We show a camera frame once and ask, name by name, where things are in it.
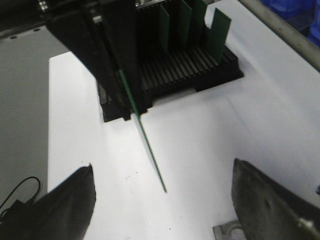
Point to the black power adapter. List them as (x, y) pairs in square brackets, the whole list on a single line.
[(18, 213)]

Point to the black slotted board rack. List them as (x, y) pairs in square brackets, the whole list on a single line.
[(161, 73)]

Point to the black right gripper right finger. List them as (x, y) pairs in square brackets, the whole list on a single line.
[(119, 23)]

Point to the left tall green circuit board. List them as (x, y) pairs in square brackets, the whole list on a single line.
[(164, 28)]

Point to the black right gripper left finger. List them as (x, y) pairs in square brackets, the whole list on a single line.
[(74, 27)]

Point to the grey metal clamp block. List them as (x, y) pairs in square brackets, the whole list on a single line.
[(229, 231)]

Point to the centre blue plastic crate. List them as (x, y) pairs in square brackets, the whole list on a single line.
[(303, 15)]

